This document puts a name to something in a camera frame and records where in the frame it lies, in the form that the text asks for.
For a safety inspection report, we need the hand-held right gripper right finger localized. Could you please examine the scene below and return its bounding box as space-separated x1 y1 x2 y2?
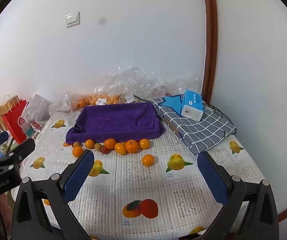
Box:
198 151 280 240

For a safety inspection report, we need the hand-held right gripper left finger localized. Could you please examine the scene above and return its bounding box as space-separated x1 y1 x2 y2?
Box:
11 150 94 240

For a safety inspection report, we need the purple towel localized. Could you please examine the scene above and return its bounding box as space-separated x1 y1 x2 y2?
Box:
66 102 166 145

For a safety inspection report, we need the clear bag of red fruits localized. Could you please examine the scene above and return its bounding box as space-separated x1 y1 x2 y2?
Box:
152 85 170 97

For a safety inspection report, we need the person's left hand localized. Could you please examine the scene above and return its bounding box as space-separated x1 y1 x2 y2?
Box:
0 194 12 232

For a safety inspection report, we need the red paper bag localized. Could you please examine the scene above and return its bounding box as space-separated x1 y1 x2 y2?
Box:
2 94 31 145

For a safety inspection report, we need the printed plastic packet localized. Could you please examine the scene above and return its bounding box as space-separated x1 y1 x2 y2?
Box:
22 120 42 138

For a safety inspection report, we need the white plastic bag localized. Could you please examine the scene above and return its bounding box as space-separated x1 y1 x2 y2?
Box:
23 93 52 132

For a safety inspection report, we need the grey plaid cloth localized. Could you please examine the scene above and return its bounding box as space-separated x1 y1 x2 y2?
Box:
151 97 237 156

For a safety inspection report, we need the fruit print tablecloth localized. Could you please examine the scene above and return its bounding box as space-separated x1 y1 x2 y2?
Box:
10 110 271 240

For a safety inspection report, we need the clear plastic bag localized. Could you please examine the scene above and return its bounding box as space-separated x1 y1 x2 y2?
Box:
49 91 80 118

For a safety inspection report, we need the blue and white tissue pack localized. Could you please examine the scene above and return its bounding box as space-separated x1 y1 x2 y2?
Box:
181 89 204 119

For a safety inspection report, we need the clear bag of oranges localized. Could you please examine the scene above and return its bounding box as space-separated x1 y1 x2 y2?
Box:
71 91 124 112
95 66 201 103

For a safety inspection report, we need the blue paper item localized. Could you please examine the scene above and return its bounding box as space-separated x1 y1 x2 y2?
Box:
162 94 185 112

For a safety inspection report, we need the black cable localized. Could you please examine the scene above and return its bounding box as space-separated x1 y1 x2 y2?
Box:
202 99 236 138

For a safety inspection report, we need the brown wooden door frame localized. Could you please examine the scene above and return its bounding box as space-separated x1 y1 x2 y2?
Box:
201 0 218 100

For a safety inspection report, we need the white light switch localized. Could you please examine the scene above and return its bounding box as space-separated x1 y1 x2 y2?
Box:
66 11 80 28

